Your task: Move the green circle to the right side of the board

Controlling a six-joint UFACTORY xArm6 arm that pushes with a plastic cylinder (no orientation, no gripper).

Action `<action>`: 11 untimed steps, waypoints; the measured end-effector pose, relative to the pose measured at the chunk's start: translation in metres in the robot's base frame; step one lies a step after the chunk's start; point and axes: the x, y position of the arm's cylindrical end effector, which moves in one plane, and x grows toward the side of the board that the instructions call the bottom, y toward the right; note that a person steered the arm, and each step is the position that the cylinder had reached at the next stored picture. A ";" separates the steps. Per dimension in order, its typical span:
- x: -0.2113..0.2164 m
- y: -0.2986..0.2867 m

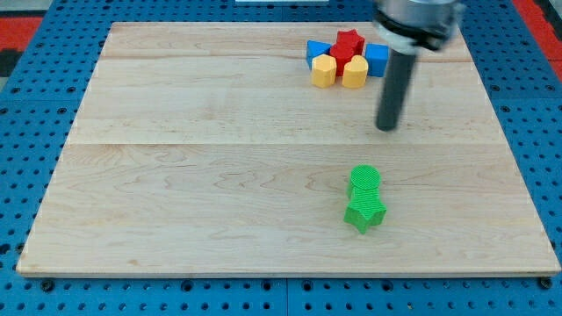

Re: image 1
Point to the wooden board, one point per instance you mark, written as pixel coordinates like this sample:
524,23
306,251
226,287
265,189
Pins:
203,150

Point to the green circle block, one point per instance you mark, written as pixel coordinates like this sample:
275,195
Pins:
363,177

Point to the yellow hexagon block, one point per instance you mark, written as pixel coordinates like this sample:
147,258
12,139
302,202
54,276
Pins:
323,71

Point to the green star block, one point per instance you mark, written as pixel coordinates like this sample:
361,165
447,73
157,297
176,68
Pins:
364,209

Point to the yellow heart block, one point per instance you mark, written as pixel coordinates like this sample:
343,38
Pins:
355,72

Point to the blue triangle block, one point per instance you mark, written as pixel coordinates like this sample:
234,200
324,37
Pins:
315,48

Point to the red star block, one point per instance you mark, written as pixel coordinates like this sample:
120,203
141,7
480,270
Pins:
352,39

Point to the blue cube block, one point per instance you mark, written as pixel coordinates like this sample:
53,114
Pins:
377,56

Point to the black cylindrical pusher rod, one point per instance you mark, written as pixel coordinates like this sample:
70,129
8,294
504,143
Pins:
398,75

